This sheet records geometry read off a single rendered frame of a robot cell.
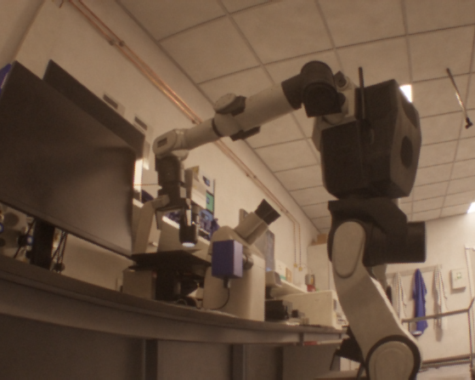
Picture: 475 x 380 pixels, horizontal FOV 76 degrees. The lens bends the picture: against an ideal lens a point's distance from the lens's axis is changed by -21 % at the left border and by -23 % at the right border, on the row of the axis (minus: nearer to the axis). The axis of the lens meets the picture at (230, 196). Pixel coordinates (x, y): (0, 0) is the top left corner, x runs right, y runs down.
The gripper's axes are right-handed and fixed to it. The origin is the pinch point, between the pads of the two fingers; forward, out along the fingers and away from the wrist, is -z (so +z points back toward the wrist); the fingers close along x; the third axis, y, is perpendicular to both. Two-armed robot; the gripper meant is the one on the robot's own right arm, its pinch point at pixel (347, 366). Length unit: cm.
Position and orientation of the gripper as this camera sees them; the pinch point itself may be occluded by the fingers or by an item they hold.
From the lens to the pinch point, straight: 125.4
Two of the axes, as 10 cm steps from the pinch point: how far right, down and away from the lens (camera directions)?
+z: 2.7, -9.5, 1.6
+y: -7.2, -3.1, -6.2
